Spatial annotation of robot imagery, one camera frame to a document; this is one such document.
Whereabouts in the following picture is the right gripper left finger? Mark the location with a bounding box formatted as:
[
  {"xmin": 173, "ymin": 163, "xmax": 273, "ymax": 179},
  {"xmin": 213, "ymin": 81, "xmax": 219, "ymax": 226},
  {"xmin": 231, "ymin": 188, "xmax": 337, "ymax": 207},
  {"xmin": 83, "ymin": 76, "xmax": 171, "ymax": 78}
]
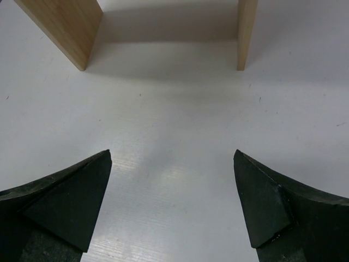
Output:
[{"xmin": 1, "ymin": 150, "xmax": 112, "ymax": 261}]

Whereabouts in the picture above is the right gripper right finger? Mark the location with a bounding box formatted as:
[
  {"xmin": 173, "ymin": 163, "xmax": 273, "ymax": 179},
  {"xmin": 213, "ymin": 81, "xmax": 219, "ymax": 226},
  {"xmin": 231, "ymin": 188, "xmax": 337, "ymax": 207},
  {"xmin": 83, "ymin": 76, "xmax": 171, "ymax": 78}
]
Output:
[{"xmin": 233, "ymin": 150, "xmax": 348, "ymax": 261}]

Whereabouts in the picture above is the wooden two-tier shelf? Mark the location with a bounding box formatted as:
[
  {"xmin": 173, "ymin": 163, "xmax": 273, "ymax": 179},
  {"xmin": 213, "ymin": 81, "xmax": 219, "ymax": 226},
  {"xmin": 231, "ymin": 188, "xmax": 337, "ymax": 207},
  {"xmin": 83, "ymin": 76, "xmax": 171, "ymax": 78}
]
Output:
[{"xmin": 17, "ymin": 1, "xmax": 258, "ymax": 71}]

